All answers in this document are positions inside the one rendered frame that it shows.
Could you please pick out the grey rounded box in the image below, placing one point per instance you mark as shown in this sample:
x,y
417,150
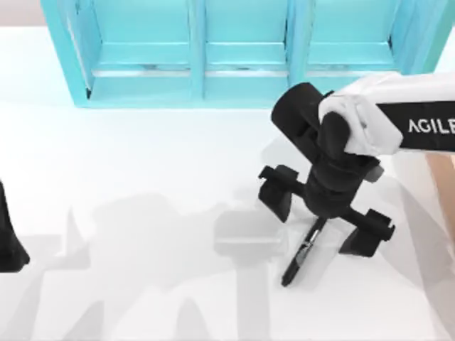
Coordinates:
x,y
376,174

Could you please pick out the black pen with silver band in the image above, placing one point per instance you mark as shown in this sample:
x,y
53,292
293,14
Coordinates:
x,y
301,255

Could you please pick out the salmon-coloured box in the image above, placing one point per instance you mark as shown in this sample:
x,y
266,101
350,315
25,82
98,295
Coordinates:
x,y
444,177

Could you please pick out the light blue rack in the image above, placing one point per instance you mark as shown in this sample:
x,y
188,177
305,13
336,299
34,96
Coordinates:
x,y
245,89

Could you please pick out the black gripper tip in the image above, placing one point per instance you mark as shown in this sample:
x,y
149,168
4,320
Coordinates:
x,y
10,245

